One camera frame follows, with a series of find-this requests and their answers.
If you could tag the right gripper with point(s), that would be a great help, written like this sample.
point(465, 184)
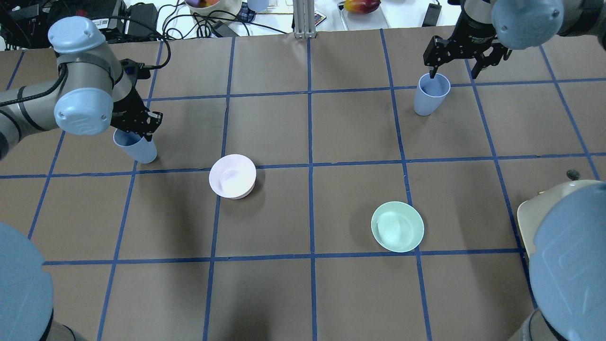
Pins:
point(475, 29)

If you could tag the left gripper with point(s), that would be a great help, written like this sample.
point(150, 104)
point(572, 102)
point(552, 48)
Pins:
point(131, 112)

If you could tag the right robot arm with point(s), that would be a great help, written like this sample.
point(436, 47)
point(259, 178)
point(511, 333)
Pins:
point(520, 24)

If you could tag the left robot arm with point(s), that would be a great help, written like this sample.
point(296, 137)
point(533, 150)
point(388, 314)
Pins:
point(93, 92)

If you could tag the black power adapter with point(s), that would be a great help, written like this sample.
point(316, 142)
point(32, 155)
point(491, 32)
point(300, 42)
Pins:
point(432, 15)

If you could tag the metal tray with mango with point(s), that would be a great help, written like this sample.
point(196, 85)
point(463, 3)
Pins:
point(352, 21)

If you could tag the black power brick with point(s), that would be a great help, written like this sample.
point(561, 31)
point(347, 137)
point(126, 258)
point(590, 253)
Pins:
point(143, 21)

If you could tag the black electronics box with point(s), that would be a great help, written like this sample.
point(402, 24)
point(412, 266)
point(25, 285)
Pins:
point(103, 13)

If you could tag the mango fruit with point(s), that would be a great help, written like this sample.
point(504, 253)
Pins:
point(361, 6)

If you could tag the pink bowl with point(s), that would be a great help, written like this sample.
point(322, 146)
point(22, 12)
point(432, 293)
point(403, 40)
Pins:
point(233, 176)

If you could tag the bowl of foam blocks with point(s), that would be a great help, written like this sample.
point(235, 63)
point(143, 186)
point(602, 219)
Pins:
point(218, 9)

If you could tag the small remote control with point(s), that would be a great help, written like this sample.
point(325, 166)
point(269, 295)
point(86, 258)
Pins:
point(319, 18)

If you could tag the cream toaster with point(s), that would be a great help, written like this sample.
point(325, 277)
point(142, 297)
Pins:
point(531, 213)

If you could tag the light blue cup on rack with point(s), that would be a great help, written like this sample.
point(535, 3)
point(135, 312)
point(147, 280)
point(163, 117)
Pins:
point(258, 5)

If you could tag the green bowl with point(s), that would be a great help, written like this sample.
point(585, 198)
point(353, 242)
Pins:
point(397, 226)

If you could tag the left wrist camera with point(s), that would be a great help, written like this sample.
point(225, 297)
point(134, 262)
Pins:
point(135, 70)

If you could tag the aluminium frame post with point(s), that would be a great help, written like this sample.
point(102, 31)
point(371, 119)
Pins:
point(304, 19)

